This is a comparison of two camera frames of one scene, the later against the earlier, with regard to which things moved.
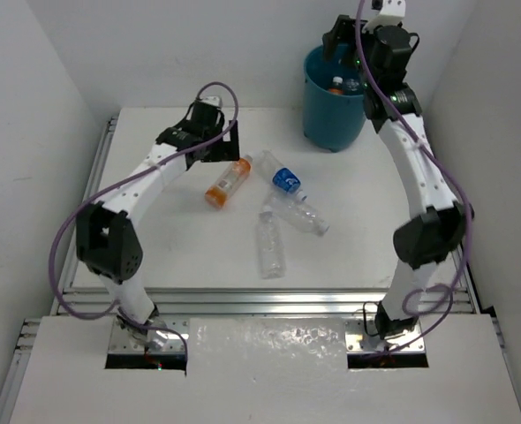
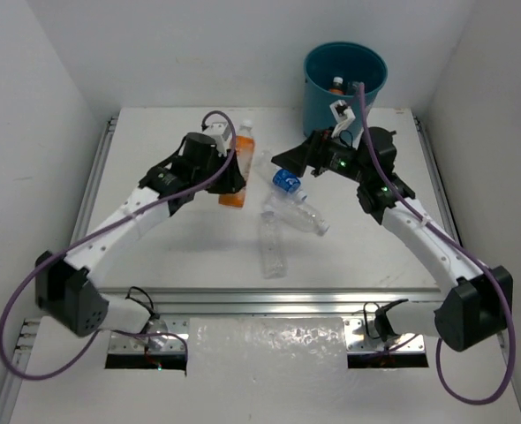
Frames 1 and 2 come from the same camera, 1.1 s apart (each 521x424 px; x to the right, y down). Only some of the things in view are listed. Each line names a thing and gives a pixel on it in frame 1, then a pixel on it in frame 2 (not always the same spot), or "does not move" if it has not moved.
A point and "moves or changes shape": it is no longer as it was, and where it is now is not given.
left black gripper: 219,144 → 224,172
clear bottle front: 271,245 does not move
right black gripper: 343,27 → 297,158
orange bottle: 216,196 moves or changes shape
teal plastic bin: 332,122 does not move
